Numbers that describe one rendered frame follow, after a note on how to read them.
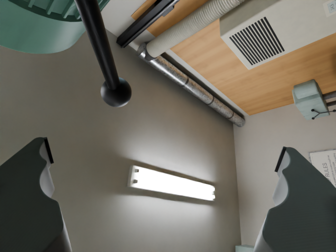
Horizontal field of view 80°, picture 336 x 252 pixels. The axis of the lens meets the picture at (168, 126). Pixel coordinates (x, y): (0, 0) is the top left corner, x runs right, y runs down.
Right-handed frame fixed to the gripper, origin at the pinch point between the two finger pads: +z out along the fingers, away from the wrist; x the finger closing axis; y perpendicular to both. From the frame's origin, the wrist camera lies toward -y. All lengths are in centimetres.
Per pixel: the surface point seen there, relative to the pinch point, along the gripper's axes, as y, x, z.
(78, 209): 112, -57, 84
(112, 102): 2.1, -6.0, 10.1
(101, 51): -3.7, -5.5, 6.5
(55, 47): -2.1, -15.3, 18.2
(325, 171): 146, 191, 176
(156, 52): 23, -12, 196
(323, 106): 65, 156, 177
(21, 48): -2.2, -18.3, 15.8
